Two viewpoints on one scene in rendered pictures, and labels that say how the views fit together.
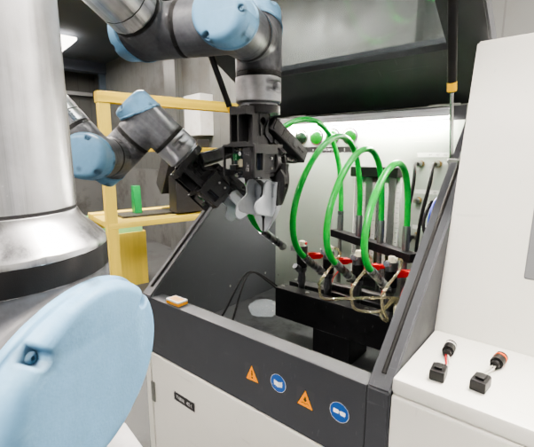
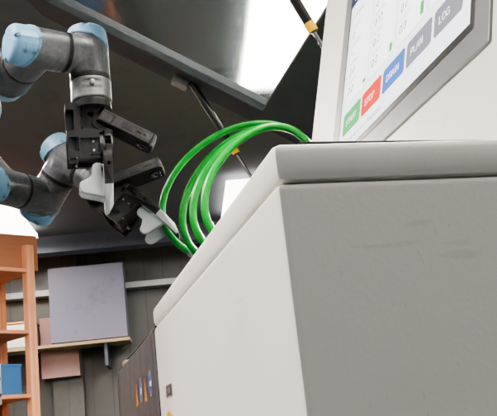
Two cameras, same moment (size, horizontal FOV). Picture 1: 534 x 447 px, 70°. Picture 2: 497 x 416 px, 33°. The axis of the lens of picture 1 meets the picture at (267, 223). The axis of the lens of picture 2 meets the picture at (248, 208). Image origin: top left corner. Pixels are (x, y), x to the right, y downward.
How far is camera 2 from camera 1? 1.22 m
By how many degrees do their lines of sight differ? 43
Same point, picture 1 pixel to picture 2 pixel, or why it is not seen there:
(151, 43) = not seen: outside the picture
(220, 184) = (124, 201)
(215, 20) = (7, 49)
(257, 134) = (84, 125)
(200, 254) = not seen: hidden behind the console
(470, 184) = (318, 118)
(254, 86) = (73, 87)
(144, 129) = (55, 163)
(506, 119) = (333, 35)
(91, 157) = not seen: outside the picture
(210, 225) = not seen: hidden behind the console
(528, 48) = not seen: outside the picture
